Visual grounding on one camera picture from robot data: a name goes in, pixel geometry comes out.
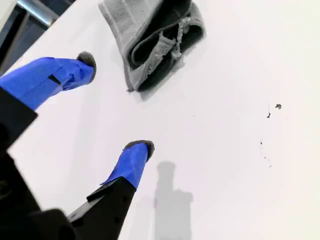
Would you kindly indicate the shiny steel bar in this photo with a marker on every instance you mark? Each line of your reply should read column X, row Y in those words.
column 37, row 11

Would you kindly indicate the grey white-striped square towel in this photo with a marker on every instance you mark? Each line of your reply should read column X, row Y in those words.
column 125, row 25

